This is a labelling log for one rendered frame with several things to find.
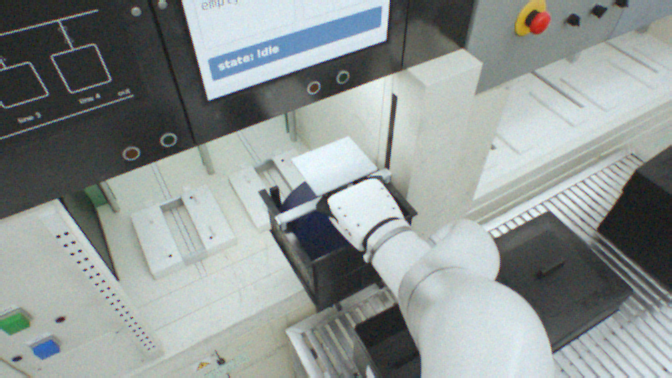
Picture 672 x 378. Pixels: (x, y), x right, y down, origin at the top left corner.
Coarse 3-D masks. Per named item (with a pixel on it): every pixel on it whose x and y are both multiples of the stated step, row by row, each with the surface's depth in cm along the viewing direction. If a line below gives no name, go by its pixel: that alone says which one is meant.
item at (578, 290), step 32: (544, 224) 124; (512, 256) 118; (544, 256) 118; (576, 256) 118; (512, 288) 112; (544, 288) 112; (576, 288) 112; (608, 288) 112; (544, 320) 107; (576, 320) 107
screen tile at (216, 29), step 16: (272, 0) 57; (288, 0) 58; (208, 16) 54; (224, 16) 55; (240, 16) 56; (256, 16) 57; (272, 16) 58; (288, 16) 59; (208, 32) 55; (224, 32) 56; (240, 32) 57; (256, 32) 58; (208, 48) 56
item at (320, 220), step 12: (312, 216) 90; (324, 216) 92; (300, 228) 90; (312, 228) 93; (324, 228) 95; (336, 228) 97; (300, 240) 93; (312, 240) 95; (324, 240) 97; (336, 240) 100; (312, 252) 98; (324, 252) 100
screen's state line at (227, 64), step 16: (352, 16) 64; (368, 16) 66; (304, 32) 62; (320, 32) 63; (336, 32) 65; (352, 32) 66; (256, 48) 60; (272, 48) 61; (288, 48) 63; (304, 48) 64; (208, 64) 58; (224, 64) 59; (240, 64) 60; (256, 64) 62
